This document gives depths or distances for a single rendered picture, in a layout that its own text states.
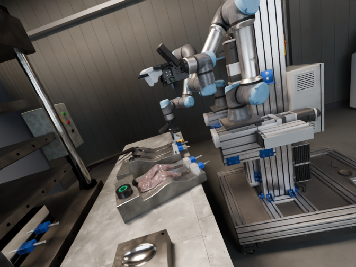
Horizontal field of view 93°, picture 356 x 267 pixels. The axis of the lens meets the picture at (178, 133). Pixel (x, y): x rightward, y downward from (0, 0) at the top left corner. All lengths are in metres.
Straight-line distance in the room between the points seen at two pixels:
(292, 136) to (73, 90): 3.70
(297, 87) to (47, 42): 3.93
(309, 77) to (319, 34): 2.73
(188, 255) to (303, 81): 1.20
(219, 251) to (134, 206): 0.45
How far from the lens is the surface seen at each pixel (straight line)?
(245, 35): 0.98
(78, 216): 1.32
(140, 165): 1.28
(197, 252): 0.76
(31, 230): 1.19
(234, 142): 1.15
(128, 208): 0.96
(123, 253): 0.78
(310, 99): 1.46
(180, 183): 0.97
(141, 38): 3.48
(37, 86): 1.45
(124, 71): 3.53
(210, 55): 0.84
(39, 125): 1.64
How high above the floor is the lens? 1.41
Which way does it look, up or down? 18 degrees down
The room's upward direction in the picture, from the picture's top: 17 degrees counter-clockwise
